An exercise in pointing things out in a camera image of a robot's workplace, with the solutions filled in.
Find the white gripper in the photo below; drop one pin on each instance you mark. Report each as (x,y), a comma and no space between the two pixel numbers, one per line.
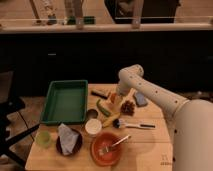
(122,90)

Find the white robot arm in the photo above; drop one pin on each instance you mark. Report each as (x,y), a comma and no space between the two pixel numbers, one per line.
(193,120)

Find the brown pine cone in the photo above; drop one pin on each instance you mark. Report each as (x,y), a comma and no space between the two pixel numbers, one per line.
(127,108)

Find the green cucumber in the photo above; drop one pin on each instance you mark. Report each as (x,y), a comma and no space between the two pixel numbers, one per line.
(102,109)

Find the black rectangular bar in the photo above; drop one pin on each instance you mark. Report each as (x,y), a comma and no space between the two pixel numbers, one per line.
(100,94)

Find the dish brush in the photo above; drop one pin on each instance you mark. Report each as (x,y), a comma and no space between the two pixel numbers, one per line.
(118,123)

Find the small dark metal cup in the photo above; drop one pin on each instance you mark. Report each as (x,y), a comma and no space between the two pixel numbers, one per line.
(91,114)

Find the white cup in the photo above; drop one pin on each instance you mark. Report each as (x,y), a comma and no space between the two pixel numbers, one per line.
(93,127)

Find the green plastic tray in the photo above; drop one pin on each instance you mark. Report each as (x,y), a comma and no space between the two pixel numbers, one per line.
(66,102)

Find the metal fork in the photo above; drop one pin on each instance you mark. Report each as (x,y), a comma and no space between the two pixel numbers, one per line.
(109,148)

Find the orange bowl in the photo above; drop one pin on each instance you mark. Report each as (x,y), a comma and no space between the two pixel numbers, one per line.
(98,149)

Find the dark plate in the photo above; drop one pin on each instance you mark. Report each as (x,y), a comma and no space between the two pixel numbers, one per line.
(77,147)

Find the grey crumpled cloth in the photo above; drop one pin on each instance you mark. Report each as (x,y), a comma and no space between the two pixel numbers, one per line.
(68,139)

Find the light green cup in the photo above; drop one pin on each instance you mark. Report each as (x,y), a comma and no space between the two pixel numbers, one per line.
(43,139)

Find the black chair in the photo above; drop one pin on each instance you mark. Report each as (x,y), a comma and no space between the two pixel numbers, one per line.
(10,104)

